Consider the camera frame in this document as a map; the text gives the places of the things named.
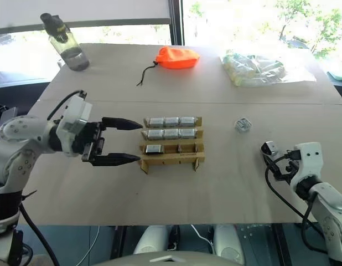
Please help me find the orange drawstring pouch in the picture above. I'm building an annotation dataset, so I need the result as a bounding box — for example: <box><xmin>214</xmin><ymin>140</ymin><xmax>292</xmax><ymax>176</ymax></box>
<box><xmin>154</xmin><ymin>45</ymin><xmax>201</xmax><ymax>70</ymax></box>

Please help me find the white robot torso shell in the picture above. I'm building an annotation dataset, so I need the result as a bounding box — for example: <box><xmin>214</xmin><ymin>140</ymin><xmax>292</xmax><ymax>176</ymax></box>
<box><xmin>95</xmin><ymin>250</ymin><xmax>245</xmax><ymax>266</ymax></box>

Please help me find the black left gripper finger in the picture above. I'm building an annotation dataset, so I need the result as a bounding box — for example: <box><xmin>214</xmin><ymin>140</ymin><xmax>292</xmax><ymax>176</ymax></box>
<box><xmin>92</xmin><ymin>152</ymin><xmax>141</xmax><ymax>167</ymax></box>
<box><xmin>101</xmin><ymin>117</ymin><xmax>144</xmax><ymax>131</ymax></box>

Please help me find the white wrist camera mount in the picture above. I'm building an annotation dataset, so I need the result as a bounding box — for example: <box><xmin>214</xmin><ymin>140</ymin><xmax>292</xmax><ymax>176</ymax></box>
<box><xmin>53</xmin><ymin>95</ymin><xmax>93</xmax><ymax>156</ymax></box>
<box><xmin>289</xmin><ymin>142</ymin><xmax>324</xmax><ymax>192</ymax></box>

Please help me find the thin white cable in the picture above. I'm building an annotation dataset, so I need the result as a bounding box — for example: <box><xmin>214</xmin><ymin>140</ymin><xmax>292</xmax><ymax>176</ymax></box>
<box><xmin>189</xmin><ymin>224</ymin><xmax>216</xmax><ymax>248</ymax></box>

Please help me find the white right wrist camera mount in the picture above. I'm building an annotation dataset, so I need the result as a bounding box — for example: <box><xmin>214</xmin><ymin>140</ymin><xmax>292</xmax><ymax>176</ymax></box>
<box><xmin>289</xmin><ymin>142</ymin><xmax>324</xmax><ymax>192</ymax></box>

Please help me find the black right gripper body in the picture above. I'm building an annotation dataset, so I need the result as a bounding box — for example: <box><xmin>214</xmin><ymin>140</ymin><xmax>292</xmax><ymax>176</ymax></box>
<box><xmin>270</xmin><ymin>151</ymin><xmax>302</xmax><ymax>182</ymax></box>

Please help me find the wooden rack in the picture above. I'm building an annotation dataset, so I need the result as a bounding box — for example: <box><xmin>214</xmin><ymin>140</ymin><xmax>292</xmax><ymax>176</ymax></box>
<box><xmin>138</xmin><ymin>115</ymin><xmax>206</xmax><ymax>175</ymax></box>

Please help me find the white rounded robot leg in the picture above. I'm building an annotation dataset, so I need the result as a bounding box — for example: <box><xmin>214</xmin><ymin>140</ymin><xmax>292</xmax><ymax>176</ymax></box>
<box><xmin>133</xmin><ymin>224</ymin><xmax>172</xmax><ymax>256</ymax></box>
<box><xmin>213</xmin><ymin>224</ymin><xmax>246</xmax><ymax>264</ymax></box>

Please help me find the black thick body cable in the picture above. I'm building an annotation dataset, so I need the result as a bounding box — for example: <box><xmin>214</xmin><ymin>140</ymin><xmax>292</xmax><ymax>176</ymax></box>
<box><xmin>18</xmin><ymin>190</ymin><xmax>60</xmax><ymax>266</ymax></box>

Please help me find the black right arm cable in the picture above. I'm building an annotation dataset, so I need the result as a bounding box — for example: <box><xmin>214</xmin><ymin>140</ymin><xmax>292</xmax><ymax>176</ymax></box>
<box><xmin>265</xmin><ymin>155</ymin><xmax>327</xmax><ymax>239</ymax></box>

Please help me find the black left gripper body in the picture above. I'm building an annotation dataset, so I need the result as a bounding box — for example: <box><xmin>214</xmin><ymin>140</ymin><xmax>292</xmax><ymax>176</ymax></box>
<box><xmin>72</xmin><ymin>121</ymin><xmax>107</xmax><ymax>165</ymax></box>

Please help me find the black pouch drawstring cord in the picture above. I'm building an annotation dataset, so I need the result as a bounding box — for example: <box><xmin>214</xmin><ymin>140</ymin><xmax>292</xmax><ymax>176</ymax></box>
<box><xmin>136</xmin><ymin>62</ymin><xmax>160</xmax><ymax>87</ymax></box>

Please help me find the white roller blind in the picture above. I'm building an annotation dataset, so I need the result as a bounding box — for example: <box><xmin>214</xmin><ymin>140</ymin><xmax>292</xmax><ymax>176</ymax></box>
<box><xmin>0</xmin><ymin>0</ymin><xmax>172</xmax><ymax>36</ymax></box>

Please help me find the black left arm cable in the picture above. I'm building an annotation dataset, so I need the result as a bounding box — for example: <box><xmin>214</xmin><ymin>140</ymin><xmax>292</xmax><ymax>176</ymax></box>
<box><xmin>46</xmin><ymin>89</ymin><xmax>87</xmax><ymax>121</ymax></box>

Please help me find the dark window frame post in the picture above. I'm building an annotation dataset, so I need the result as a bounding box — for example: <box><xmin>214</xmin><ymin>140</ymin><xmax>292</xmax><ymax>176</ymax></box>
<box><xmin>169</xmin><ymin>0</ymin><xmax>186</xmax><ymax>47</ymax></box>

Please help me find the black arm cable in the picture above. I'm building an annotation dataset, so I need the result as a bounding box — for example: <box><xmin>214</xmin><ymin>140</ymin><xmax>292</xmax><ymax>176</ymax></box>
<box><xmin>265</xmin><ymin>155</ymin><xmax>327</xmax><ymax>239</ymax></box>
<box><xmin>46</xmin><ymin>89</ymin><xmax>87</xmax><ymax>121</ymax></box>

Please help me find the green cloth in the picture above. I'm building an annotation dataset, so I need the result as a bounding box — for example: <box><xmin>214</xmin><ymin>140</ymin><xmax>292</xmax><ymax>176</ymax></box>
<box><xmin>327</xmin><ymin>70</ymin><xmax>342</xmax><ymax>83</ymax></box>

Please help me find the clear plastic bag of parts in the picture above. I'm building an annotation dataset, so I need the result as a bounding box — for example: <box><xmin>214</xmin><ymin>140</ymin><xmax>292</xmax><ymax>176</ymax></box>
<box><xmin>220</xmin><ymin>49</ymin><xmax>317</xmax><ymax>88</ymax></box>

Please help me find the clear bottle with black cap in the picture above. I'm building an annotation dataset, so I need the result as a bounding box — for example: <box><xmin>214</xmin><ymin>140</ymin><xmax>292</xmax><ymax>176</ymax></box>
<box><xmin>40</xmin><ymin>12</ymin><xmax>91</xmax><ymax>72</ymax></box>

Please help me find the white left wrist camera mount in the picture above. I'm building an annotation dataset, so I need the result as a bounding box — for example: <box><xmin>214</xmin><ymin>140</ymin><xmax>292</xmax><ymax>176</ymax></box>
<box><xmin>53</xmin><ymin>95</ymin><xmax>93</xmax><ymax>156</ymax></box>

